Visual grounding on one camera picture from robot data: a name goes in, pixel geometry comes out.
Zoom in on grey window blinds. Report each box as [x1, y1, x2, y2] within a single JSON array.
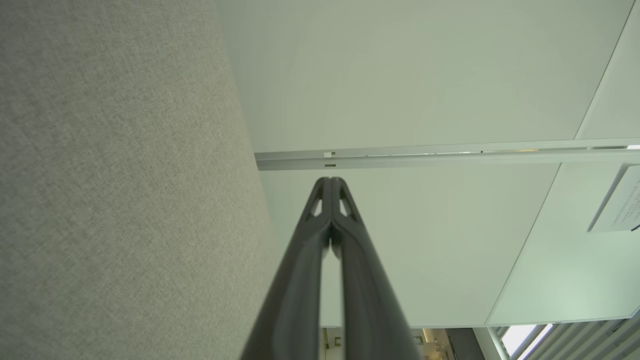
[[487, 310, 640, 360]]

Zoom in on white paper sign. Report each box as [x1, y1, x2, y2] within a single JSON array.
[[587, 164, 640, 233]]

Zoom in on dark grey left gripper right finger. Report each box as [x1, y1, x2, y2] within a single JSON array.
[[330, 177, 423, 360]]

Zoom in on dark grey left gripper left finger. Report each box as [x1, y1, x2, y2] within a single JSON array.
[[240, 177, 332, 360]]

